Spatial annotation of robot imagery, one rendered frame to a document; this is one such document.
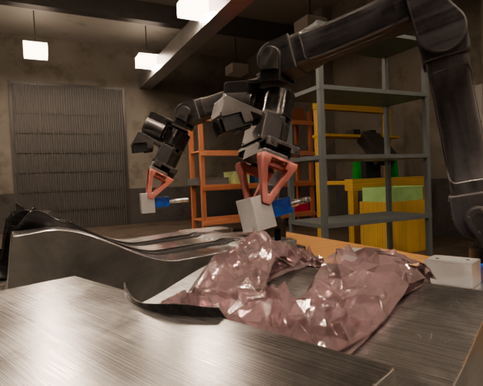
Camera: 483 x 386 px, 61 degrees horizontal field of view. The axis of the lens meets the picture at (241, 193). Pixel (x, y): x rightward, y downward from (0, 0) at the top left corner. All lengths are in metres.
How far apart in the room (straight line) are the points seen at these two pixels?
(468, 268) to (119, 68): 10.84
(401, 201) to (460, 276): 4.93
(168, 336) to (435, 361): 0.14
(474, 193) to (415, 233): 5.03
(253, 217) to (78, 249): 0.27
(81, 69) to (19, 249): 10.54
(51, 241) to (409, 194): 5.25
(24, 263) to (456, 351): 0.41
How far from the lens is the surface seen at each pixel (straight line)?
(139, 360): 0.18
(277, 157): 0.65
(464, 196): 0.64
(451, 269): 0.52
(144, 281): 0.53
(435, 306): 0.31
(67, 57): 11.04
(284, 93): 0.72
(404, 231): 5.50
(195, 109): 1.14
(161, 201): 1.14
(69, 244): 0.50
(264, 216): 0.64
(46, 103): 10.70
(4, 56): 10.99
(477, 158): 0.65
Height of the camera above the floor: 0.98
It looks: 2 degrees down
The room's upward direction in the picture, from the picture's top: 2 degrees counter-clockwise
